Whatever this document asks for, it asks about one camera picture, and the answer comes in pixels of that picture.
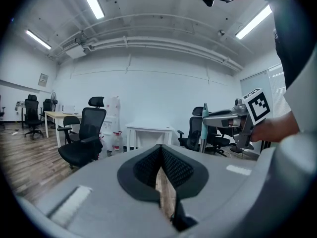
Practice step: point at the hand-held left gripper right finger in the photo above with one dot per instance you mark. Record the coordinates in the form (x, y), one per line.
(210, 182)

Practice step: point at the white window blinds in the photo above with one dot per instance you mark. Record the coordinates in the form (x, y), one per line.
(278, 88)

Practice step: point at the small white table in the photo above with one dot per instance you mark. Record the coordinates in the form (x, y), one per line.
(148, 129)

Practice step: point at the person's torso in clothing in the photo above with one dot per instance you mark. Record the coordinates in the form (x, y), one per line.
(292, 46)

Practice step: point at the clear water jug red label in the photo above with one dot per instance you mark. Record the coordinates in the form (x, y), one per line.
(104, 145)
(117, 142)

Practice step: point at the white box on desk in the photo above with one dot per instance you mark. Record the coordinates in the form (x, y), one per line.
(68, 109)

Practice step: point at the small ceiling sensor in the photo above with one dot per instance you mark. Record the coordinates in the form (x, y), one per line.
(221, 32)

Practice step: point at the wooden desk with white legs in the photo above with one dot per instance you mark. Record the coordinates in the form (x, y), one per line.
(57, 114)

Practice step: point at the white ceiling pipes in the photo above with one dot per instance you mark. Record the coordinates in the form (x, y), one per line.
(161, 44)

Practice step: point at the long ceiling light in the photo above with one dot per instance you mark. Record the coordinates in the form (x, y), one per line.
(38, 39)
(253, 21)
(92, 0)

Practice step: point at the large black mesh office chair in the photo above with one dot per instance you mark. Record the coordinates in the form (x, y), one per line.
(86, 133)

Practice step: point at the person's right forearm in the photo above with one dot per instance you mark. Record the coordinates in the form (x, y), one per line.
(275, 128)

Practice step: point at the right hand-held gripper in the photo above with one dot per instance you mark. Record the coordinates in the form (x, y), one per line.
(257, 106)

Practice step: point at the teal and grey broom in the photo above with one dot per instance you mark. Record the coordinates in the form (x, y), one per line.
(205, 133)

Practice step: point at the person's right hand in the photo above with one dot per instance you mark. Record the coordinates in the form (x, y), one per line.
(245, 123)

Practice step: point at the frosted glass door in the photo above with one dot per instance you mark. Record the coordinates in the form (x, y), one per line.
(255, 85)

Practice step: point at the white water dispenser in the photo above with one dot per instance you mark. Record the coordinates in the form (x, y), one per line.
(112, 108)

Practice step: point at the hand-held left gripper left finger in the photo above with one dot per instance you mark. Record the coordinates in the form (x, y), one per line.
(99, 182)

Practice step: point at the white ceiling air conditioner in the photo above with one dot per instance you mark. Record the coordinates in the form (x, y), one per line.
(75, 50)

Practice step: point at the grey wall panel box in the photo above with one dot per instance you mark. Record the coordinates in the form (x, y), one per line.
(43, 79)

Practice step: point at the black standing fan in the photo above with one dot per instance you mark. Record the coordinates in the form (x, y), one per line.
(54, 100)

